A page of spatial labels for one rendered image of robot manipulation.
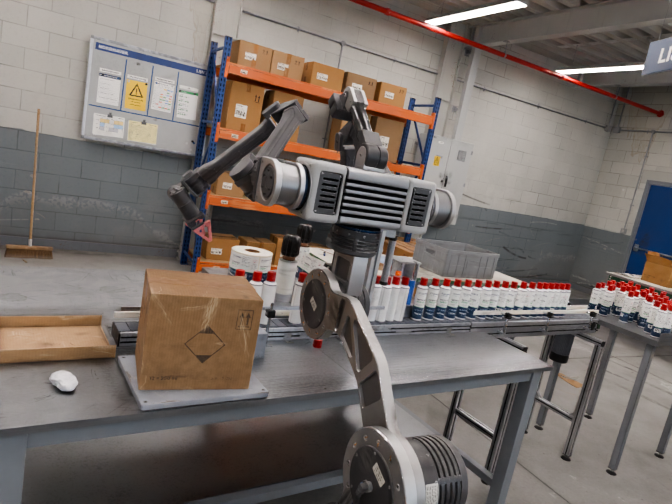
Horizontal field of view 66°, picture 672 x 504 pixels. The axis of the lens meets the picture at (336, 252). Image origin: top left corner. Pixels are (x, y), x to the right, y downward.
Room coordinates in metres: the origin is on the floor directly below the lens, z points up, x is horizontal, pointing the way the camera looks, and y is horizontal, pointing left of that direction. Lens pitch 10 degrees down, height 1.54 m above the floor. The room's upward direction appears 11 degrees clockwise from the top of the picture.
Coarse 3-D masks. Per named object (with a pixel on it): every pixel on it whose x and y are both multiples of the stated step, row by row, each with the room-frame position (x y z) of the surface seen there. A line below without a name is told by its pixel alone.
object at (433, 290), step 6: (432, 282) 2.38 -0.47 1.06; (438, 282) 2.37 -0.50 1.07; (432, 288) 2.36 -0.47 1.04; (438, 288) 2.37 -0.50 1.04; (432, 294) 2.36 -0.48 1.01; (426, 300) 2.37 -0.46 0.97; (432, 300) 2.36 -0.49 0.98; (426, 306) 2.37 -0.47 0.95; (432, 306) 2.36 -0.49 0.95; (426, 312) 2.36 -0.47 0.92; (432, 312) 2.36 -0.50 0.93; (426, 318) 2.36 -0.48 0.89; (432, 318) 2.37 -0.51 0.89
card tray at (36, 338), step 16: (0, 320) 1.51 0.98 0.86; (16, 320) 1.54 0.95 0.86; (32, 320) 1.56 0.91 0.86; (48, 320) 1.59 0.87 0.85; (64, 320) 1.61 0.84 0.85; (80, 320) 1.64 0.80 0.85; (96, 320) 1.67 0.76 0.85; (0, 336) 1.45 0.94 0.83; (16, 336) 1.47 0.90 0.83; (32, 336) 1.49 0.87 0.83; (48, 336) 1.51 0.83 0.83; (64, 336) 1.54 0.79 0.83; (80, 336) 1.56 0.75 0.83; (96, 336) 1.58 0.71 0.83; (0, 352) 1.30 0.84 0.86; (16, 352) 1.32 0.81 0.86; (32, 352) 1.34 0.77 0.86; (48, 352) 1.37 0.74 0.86; (64, 352) 1.39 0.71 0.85; (80, 352) 1.41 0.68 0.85; (96, 352) 1.44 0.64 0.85; (112, 352) 1.46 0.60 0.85
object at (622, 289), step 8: (608, 280) 3.51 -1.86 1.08; (616, 288) 3.50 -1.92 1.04; (624, 288) 3.36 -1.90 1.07; (632, 288) 3.45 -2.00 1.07; (616, 296) 3.38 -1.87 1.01; (624, 296) 3.35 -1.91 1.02; (640, 296) 3.31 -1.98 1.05; (656, 296) 3.26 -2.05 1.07; (664, 296) 3.28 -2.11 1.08; (616, 304) 3.36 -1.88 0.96; (640, 304) 3.29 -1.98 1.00; (616, 312) 3.35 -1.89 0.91
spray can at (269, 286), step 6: (270, 276) 1.87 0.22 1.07; (264, 282) 1.87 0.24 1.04; (270, 282) 1.87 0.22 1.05; (264, 288) 1.87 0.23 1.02; (270, 288) 1.86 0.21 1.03; (264, 294) 1.86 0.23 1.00; (270, 294) 1.86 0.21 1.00; (264, 300) 1.86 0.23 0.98; (270, 300) 1.86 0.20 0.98; (264, 312) 1.86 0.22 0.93; (264, 318) 1.86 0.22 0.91; (264, 324) 1.86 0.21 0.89
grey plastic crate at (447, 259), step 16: (416, 240) 4.26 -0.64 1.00; (432, 240) 4.37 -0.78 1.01; (416, 256) 4.23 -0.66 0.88; (432, 256) 4.08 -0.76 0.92; (448, 256) 3.96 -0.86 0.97; (464, 256) 4.06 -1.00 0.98; (480, 256) 4.15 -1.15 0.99; (496, 256) 4.25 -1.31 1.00; (432, 272) 4.06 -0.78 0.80; (448, 272) 3.98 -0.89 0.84; (464, 272) 4.08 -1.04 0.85; (480, 272) 4.18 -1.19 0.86
